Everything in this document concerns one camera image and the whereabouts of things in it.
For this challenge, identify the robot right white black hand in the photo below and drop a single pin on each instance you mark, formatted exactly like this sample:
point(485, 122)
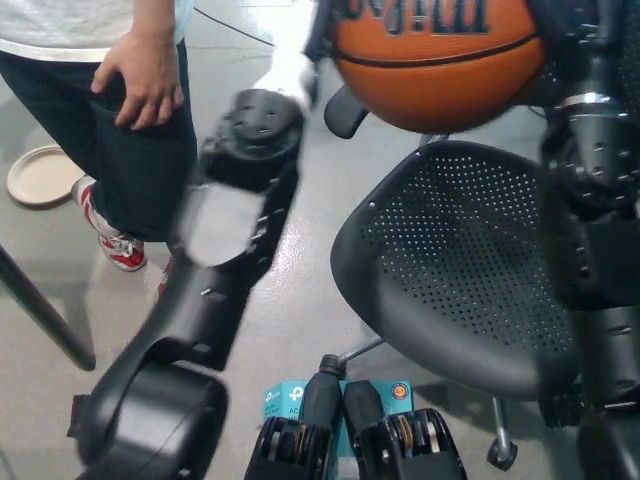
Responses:
point(575, 45)

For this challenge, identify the robot left white black hand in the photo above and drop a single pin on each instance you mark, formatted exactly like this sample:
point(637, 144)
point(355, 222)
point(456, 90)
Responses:
point(320, 35)

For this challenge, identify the person left hand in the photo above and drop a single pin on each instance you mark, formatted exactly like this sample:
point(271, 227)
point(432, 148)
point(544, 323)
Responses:
point(145, 85)

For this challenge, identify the orange Wilson basketball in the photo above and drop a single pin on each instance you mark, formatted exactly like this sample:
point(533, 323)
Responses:
point(440, 75)

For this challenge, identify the black chair armrest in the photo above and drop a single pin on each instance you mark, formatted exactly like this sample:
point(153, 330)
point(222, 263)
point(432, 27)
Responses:
point(345, 112)

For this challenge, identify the person in grey shirt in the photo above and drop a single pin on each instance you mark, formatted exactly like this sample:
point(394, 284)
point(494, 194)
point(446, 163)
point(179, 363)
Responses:
point(140, 175)

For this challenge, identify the person right red white sneaker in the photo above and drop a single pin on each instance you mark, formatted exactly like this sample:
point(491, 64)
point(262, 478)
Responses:
point(125, 250)

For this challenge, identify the black perforated chair seat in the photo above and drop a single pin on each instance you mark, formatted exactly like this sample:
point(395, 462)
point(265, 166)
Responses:
point(450, 240)

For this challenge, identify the chair base with casters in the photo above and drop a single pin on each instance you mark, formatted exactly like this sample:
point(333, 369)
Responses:
point(501, 440)

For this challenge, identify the robot right black body block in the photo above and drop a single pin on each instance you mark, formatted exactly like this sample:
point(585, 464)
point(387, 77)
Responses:
point(405, 445)

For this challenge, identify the beige paper plate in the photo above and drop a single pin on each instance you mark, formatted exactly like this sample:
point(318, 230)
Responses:
point(40, 177)

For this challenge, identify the black slanted table leg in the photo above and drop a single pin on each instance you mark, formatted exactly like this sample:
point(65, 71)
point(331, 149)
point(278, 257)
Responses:
point(45, 315)

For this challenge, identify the black tape square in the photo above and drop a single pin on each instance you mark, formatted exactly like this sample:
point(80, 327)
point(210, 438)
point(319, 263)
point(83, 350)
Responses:
point(79, 415)

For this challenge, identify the teal TP-Link cardboard box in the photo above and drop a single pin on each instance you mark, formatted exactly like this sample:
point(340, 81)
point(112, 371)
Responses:
point(287, 395)

